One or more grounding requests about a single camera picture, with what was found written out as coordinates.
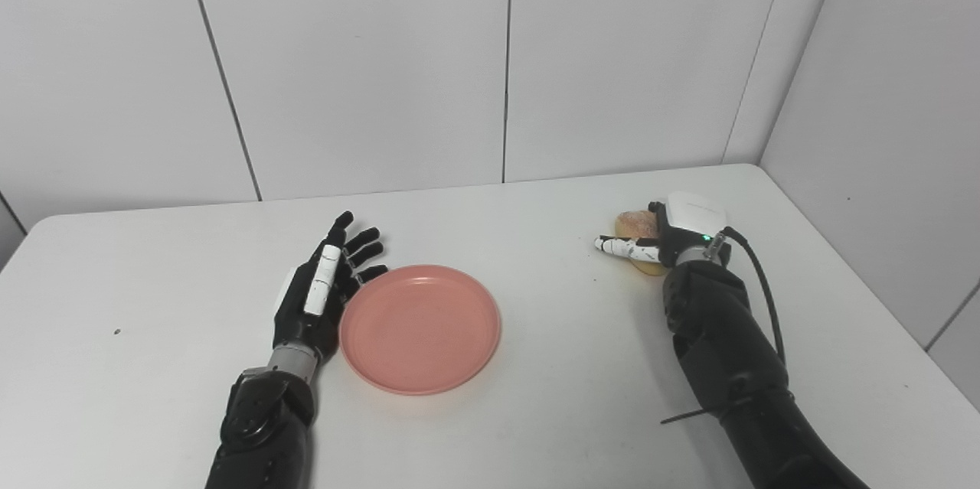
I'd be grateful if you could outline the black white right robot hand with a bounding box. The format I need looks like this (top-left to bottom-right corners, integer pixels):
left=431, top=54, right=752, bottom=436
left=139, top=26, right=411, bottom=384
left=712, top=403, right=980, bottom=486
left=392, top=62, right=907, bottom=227
left=594, top=191, right=730, bottom=269

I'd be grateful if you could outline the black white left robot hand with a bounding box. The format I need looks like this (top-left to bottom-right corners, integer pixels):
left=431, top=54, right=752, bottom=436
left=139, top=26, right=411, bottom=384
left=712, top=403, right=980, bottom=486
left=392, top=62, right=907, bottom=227
left=273, top=210, right=389, bottom=364

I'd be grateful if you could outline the golden bread roll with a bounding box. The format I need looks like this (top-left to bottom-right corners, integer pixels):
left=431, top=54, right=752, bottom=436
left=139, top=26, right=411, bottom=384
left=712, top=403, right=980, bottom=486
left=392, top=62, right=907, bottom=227
left=615, top=210, right=668, bottom=276

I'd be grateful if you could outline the pink round plate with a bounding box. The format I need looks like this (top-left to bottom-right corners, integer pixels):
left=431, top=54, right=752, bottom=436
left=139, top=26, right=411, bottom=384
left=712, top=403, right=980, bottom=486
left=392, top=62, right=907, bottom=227
left=339, top=265, right=503, bottom=396

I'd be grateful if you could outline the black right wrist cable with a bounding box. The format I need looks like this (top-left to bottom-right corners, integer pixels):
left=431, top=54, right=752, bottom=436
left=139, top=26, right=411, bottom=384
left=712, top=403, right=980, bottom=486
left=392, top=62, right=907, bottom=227
left=718, top=226, right=789, bottom=365

